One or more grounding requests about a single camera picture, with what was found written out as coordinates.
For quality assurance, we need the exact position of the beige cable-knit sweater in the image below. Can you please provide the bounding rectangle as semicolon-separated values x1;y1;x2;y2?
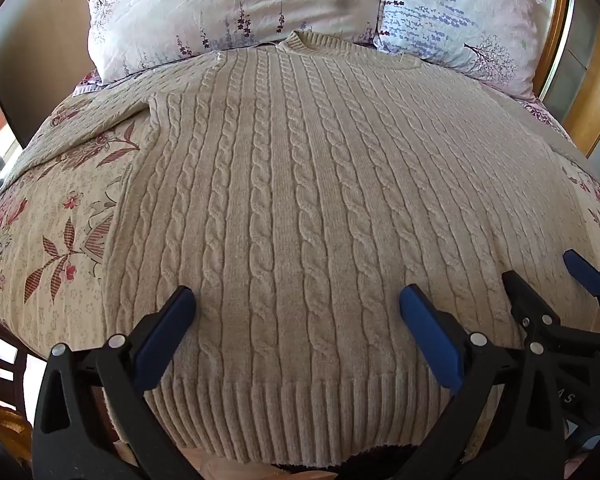
0;30;600;468

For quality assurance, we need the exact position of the wooden headboard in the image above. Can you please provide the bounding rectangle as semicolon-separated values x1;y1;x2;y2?
532;0;574;103

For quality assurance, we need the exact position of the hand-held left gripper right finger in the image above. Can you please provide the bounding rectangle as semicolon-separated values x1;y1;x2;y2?
399;284;571;480

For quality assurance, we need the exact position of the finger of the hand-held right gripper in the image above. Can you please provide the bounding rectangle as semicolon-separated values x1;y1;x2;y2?
561;249;600;333
501;270;561;343

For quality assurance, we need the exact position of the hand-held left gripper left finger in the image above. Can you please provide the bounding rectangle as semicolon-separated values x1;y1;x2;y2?
32;285;197;480

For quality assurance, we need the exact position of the floral bedspread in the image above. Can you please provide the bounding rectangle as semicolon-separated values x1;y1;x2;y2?
0;72;600;361

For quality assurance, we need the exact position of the wooden chair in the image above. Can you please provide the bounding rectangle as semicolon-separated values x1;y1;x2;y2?
0;305;46;466

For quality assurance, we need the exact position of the pink floral pillow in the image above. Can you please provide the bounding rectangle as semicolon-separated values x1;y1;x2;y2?
79;0;397;85

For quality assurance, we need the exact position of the tree print pillow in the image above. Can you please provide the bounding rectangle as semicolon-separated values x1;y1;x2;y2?
372;0;547;97

